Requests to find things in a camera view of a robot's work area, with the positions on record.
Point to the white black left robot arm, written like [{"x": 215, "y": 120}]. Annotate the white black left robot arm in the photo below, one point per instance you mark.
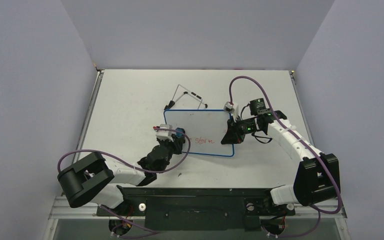
[{"x": 94, "y": 178}]

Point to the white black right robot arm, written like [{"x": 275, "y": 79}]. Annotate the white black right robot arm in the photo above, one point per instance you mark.
[{"x": 317, "y": 176}]

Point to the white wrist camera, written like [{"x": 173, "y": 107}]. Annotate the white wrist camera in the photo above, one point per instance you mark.
[
  {"x": 232, "y": 108},
  {"x": 164, "y": 132}
]

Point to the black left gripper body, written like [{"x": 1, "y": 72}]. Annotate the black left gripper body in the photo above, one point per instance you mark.
[{"x": 173, "y": 147}]

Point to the wire whiteboard stand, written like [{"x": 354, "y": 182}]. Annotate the wire whiteboard stand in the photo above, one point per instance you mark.
[{"x": 183, "y": 92}]

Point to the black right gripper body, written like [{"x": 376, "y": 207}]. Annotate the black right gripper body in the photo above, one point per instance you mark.
[{"x": 235, "y": 131}]

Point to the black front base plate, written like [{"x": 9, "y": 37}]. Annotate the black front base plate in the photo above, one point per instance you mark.
[{"x": 201, "y": 209}]

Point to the teal whiteboard eraser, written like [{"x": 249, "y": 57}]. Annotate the teal whiteboard eraser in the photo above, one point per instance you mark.
[{"x": 180, "y": 132}]

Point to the blue framed whiteboard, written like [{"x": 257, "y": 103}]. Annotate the blue framed whiteboard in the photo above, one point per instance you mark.
[{"x": 205, "y": 129}]

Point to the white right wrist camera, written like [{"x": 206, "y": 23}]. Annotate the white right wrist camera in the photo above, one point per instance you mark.
[{"x": 232, "y": 108}]

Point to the aluminium table edge rail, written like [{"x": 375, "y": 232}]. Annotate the aluminium table edge rail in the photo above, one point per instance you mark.
[{"x": 90, "y": 108}]

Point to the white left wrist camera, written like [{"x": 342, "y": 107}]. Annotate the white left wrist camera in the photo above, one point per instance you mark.
[{"x": 164, "y": 132}]

